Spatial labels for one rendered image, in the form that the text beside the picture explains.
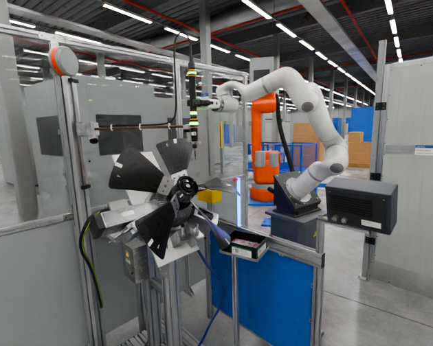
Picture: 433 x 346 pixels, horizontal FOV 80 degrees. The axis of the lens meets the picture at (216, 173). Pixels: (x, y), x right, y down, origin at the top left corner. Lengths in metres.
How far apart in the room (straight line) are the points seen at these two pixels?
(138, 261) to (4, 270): 0.72
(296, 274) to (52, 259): 1.46
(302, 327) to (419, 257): 1.47
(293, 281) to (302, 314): 0.19
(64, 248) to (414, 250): 2.74
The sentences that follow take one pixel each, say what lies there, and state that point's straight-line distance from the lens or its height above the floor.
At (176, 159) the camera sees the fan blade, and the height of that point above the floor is 1.34.
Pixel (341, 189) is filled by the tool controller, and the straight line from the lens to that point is 1.26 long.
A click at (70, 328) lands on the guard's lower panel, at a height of 0.23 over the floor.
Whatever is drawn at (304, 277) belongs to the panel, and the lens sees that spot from 1.59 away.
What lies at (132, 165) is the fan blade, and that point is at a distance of 1.29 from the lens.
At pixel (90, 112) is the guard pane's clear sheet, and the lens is 1.88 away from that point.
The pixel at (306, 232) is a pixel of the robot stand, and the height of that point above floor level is 0.85.
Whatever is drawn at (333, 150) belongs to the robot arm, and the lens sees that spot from 1.56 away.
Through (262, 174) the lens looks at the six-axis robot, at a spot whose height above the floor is 0.58.
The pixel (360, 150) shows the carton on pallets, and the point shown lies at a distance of 10.34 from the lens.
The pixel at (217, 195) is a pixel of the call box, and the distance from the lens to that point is 1.83.
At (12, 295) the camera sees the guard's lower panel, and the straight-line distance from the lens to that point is 1.98.
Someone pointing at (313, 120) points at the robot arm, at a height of 1.53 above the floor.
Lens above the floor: 1.50
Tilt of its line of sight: 10 degrees down
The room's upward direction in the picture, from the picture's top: 2 degrees counter-clockwise
